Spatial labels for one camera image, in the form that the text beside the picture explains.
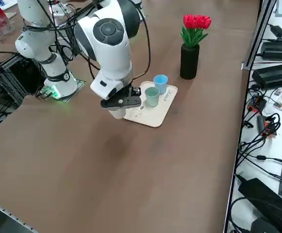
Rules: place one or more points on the black metal frame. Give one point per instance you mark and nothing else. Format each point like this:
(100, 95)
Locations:
(9, 72)

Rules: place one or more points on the aluminium camera post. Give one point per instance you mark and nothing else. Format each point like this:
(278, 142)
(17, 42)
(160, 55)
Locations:
(257, 36)

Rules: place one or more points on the black socket strip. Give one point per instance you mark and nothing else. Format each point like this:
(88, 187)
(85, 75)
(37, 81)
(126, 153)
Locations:
(262, 123)

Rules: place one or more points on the small white cup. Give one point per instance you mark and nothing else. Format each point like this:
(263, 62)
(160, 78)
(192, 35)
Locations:
(117, 114)

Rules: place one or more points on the small black power adapter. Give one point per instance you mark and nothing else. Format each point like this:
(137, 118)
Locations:
(277, 30)

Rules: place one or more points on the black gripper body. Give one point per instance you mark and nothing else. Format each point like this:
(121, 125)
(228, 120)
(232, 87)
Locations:
(120, 102)

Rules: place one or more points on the black ribbed vase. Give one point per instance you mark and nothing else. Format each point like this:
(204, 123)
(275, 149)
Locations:
(189, 65)

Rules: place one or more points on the small blue cup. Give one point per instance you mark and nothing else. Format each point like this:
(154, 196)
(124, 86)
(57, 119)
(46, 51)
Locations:
(160, 85)

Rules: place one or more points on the aluminium table edge rail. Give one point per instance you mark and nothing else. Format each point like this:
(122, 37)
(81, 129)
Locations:
(9, 213)

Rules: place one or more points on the red artificial tulip bouquet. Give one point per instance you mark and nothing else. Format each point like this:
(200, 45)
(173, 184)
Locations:
(196, 21)

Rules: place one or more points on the small green cup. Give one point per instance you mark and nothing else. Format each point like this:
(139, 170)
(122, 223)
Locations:
(152, 98)

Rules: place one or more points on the black flat power supply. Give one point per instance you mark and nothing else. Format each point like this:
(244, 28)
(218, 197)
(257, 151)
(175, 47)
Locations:
(279, 51)

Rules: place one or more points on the white rectangular tray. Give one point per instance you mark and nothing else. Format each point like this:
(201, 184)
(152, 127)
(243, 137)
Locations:
(153, 116)

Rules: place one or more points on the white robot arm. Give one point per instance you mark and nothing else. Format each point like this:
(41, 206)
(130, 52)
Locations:
(109, 55)

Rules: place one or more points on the black ribbed power supply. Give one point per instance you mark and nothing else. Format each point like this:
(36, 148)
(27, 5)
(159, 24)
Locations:
(274, 75)

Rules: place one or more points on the black and orange power strip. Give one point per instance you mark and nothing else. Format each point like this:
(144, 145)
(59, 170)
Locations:
(258, 103)

